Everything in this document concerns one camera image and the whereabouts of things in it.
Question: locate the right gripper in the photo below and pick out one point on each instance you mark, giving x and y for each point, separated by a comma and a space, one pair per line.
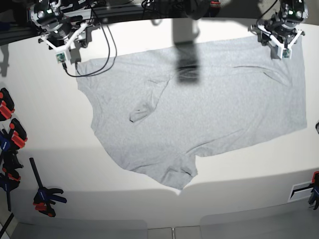
61, 32

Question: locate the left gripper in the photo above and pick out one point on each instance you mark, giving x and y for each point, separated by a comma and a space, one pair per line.
279, 26

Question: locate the grey T-shirt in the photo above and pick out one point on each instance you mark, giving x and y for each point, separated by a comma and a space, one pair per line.
154, 112

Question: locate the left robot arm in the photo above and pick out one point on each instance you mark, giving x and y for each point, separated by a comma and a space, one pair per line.
290, 10

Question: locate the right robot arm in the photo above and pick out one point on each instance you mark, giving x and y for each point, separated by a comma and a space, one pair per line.
44, 12

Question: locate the red black clamp upper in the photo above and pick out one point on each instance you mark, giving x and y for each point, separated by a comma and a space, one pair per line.
6, 105

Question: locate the red black clamp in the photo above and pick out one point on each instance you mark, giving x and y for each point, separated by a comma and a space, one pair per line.
6, 105
15, 139

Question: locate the red black clamp lower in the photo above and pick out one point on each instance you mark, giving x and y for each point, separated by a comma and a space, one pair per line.
15, 139

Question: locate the white black label sticker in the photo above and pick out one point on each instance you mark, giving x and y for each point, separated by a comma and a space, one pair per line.
300, 191

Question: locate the blue red clamp right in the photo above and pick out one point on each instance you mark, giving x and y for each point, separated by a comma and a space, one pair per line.
314, 198

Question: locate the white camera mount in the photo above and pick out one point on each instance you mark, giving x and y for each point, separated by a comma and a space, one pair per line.
281, 43
67, 52

